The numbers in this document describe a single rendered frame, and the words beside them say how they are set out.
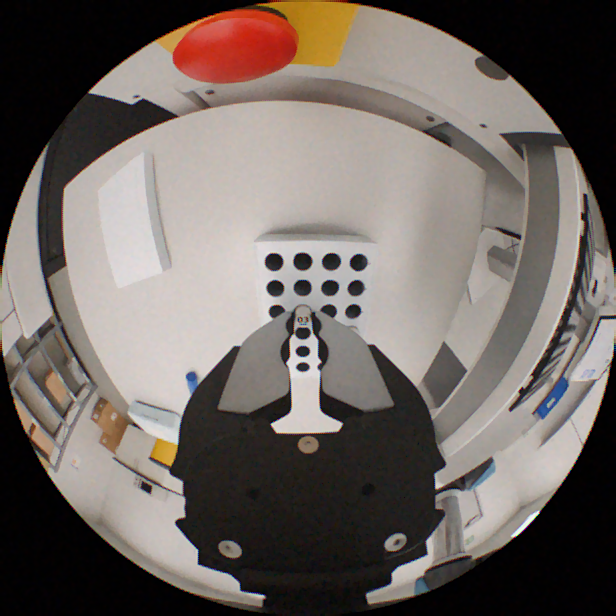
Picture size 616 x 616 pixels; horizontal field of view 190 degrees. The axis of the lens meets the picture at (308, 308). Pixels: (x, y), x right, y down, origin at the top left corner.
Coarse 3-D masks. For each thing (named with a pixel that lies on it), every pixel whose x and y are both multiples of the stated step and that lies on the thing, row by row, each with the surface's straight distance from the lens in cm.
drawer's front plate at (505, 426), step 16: (512, 400) 45; (496, 416) 38; (512, 416) 42; (528, 416) 47; (480, 432) 33; (496, 432) 35; (512, 432) 39; (464, 448) 29; (480, 448) 31; (496, 448) 34; (448, 464) 26; (464, 464) 28; (448, 480) 26
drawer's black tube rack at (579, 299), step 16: (592, 224) 29; (592, 240) 30; (592, 256) 33; (576, 272) 36; (592, 272) 40; (576, 288) 22; (576, 304) 24; (560, 320) 34; (576, 320) 32; (560, 336) 22; (544, 352) 34; (560, 352) 30; (544, 368) 22; (528, 384) 23
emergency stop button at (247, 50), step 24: (216, 24) 7; (240, 24) 7; (264, 24) 7; (288, 24) 8; (192, 48) 7; (216, 48) 7; (240, 48) 7; (264, 48) 7; (288, 48) 8; (192, 72) 8; (216, 72) 8; (240, 72) 8; (264, 72) 8
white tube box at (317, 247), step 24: (264, 240) 13; (288, 240) 13; (312, 240) 13; (336, 240) 13; (360, 240) 14; (264, 264) 14; (288, 264) 13; (312, 264) 13; (336, 264) 14; (360, 264) 15; (264, 288) 14; (288, 288) 14; (312, 288) 14; (336, 288) 15; (360, 288) 15; (264, 312) 15; (336, 312) 15; (360, 312) 16; (312, 336) 16; (288, 360) 18; (312, 360) 18
